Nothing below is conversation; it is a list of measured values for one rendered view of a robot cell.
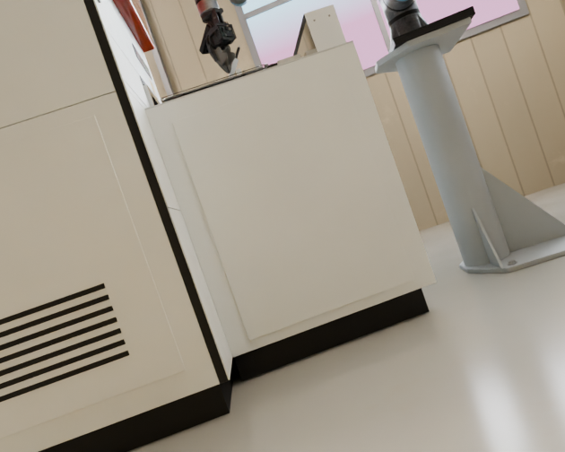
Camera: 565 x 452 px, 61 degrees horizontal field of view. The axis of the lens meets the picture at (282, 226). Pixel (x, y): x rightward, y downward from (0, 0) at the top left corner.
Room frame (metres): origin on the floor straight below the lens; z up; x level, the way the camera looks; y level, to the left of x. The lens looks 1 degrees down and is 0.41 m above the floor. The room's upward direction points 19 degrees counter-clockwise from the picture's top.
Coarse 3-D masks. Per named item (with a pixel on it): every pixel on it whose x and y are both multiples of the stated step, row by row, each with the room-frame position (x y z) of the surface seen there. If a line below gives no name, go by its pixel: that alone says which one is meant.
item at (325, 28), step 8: (320, 8) 1.44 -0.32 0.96; (328, 8) 1.44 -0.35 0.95; (312, 16) 1.43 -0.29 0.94; (320, 16) 1.44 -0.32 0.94; (328, 16) 1.44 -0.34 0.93; (336, 16) 1.44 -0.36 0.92; (312, 24) 1.43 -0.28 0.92; (320, 24) 1.44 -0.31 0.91; (328, 24) 1.44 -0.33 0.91; (336, 24) 1.44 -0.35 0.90; (312, 32) 1.43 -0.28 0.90; (320, 32) 1.44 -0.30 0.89; (328, 32) 1.44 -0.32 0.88; (336, 32) 1.44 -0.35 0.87; (320, 40) 1.43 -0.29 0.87; (328, 40) 1.44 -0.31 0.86; (336, 40) 1.44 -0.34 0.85; (344, 40) 1.44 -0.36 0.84; (320, 48) 1.43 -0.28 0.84
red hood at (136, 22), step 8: (120, 0) 1.52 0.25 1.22; (128, 0) 1.54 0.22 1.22; (136, 0) 1.83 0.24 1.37; (120, 8) 1.56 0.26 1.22; (128, 8) 1.58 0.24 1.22; (136, 8) 1.68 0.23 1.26; (128, 16) 1.63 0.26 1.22; (136, 16) 1.65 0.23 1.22; (128, 24) 1.68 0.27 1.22; (136, 24) 1.70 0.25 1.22; (144, 24) 1.81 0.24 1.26; (136, 32) 1.76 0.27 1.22; (144, 32) 1.78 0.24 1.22; (136, 40) 1.82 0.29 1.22; (144, 40) 1.84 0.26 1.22; (144, 48) 1.91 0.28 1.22; (152, 48) 1.94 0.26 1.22
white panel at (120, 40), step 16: (96, 0) 1.16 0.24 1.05; (112, 0) 1.50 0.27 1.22; (96, 16) 1.14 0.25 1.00; (112, 16) 1.36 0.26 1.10; (96, 32) 1.14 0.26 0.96; (112, 32) 1.24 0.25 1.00; (128, 32) 1.64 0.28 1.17; (112, 48) 1.14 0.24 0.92; (128, 48) 1.47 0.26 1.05; (112, 64) 1.14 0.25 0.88; (128, 64) 1.34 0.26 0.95; (112, 80) 1.14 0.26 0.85; (128, 80) 1.23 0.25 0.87; (144, 80) 1.61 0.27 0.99; (144, 96) 1.45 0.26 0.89
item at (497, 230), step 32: (448, 32) 1.58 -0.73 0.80; (384, 64) 1.70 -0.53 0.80; (416, 64) 1.66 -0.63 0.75; (416, 96) 1.69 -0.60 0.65; (448, 96) 1.66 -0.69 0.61; (448, 128) 1.66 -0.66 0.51; (448, 160) 1.67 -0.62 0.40; (448, 192) 1.69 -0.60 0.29; (480, 192) 1.66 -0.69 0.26; (512, 192) 1.70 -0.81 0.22; (480, 224) 1.62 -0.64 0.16; (512, 224) 1.71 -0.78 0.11; (544, 224) 1.69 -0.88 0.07; (480, 256) 1.67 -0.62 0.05; (512, 256) 1.64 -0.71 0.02; (544, 256) 1.50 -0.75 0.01
